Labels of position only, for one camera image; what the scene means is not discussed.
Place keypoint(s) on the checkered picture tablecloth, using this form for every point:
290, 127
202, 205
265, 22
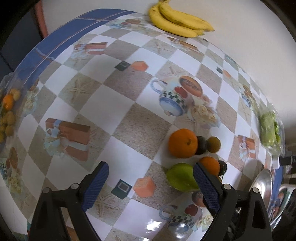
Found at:
109, 86

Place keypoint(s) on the dark plum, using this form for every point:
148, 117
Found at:
202, 145
223, 167

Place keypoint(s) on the green mango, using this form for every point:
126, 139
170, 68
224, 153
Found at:
180, 176

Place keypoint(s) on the black charger on white base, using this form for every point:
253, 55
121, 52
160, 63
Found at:
279, 161

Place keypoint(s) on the clear box of longans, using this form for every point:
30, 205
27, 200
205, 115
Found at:
11, 94

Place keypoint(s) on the brown longan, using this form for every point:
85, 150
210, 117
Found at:
213, 144

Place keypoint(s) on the yellow banana bunch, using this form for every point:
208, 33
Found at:
164, 17

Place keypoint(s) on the silver metal bowl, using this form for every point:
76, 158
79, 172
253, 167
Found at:
264, 183

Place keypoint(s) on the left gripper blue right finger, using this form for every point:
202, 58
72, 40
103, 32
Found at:
210, 187

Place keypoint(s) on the clear box of green fruits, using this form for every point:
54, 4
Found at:
272, 133

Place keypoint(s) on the orange tangerine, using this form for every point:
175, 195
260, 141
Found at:
211, 165
182, 143

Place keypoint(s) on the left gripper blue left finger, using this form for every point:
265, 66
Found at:
92, 184

